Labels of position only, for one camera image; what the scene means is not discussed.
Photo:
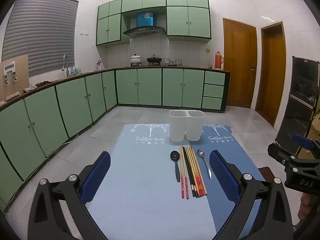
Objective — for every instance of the plain wooden door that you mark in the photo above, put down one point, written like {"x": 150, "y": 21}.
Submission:
{"x": 271, "y": 75}

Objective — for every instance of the translucent plastic bottle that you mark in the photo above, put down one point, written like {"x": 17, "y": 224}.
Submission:
{"x": 73, "y": 71}
{"x": 78, "y": 70}

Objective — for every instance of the glass jar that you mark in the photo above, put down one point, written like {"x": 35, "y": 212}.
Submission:
{"x": 178, "y": 61}
{"x": 166, "y": 61}

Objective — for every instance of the brown cardboard panel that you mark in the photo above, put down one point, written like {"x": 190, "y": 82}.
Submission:
{"x": 22, "y": 80}

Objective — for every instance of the stainless steel spoon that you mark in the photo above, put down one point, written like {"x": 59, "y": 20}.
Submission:
{"x": 201, "y": 153}

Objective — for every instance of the black chopstick with gold band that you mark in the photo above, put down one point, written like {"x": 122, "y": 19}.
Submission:
{"x": 191, "y": 175}

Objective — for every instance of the black chopsticks pair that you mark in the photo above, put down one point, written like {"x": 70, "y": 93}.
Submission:
{"x": 189, "y": 175}

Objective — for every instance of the dark kitchen countertop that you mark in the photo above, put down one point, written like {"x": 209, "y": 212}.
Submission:
{"x": 175, "y": 67}

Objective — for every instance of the dark brown rag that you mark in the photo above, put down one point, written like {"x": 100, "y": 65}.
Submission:
{"x": 43, "y": 83}

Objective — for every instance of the steel kitchen faucet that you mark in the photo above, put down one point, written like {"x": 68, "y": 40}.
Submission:
{"x": 65, "y": 62}

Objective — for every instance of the light blue tree-print placemat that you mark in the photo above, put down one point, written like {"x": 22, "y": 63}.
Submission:
{"x": 140, "y": 180}

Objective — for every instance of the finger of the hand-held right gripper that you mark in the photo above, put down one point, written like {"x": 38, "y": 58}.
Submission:
{"x": 277, "y": 151}
{"x": 302, "y": 141}

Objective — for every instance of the steel kettle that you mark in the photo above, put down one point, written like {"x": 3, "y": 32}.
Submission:
{"x": 99, "y": 65}

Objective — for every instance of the white clip bracket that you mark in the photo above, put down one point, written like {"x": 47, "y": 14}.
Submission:
{"x": 10, "y": 71}

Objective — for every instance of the green wall cabinets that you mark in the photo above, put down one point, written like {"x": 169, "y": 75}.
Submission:
{"x": 190, "y": 20}

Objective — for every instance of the black glass-front appliance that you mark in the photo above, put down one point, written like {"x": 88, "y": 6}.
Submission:
{"x": 300, "y": 105}

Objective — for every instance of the orange thermos flask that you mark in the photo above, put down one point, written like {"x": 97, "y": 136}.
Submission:
{"x": 219, "y": 61}

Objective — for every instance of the black range hood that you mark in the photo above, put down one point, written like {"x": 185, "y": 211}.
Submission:
{"x": 145, "y": 30}

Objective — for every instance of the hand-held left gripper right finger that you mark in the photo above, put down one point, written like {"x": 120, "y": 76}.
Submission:
{"x": 223, "y": 177}

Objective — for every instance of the row of chopsticks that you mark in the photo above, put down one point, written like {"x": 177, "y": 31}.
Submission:
{"x": 200, "y": 175}

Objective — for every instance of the person's right hand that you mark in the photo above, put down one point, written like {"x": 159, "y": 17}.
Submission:
{"x": 306, "y": 208}

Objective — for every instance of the white cooking pot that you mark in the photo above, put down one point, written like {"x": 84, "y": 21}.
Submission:
{"x": 135, "y": 59}

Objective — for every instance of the white two-compartment utensil holder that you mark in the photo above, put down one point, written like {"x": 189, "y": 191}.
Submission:
{"x": 177, "y": 127}

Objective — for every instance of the orange patterned wooden chopstick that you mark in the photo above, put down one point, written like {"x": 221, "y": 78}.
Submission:
{"x": 194, "y": 175}

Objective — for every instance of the black plastic spoon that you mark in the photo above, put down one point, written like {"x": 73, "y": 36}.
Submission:
{"x": 175, "y": 155}

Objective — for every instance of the grey window blind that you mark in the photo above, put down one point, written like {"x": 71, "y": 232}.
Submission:
{"x": 45, "y": 30}

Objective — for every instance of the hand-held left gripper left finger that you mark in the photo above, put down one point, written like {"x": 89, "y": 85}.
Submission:
{"x": 96, "y": 177}

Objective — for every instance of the green base kitchen cabinets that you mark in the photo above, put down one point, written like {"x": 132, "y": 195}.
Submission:
{"x": 150, "y": 87}

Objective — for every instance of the black wok with lid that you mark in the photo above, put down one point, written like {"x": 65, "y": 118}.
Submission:
{"x": 154, "y": 60}

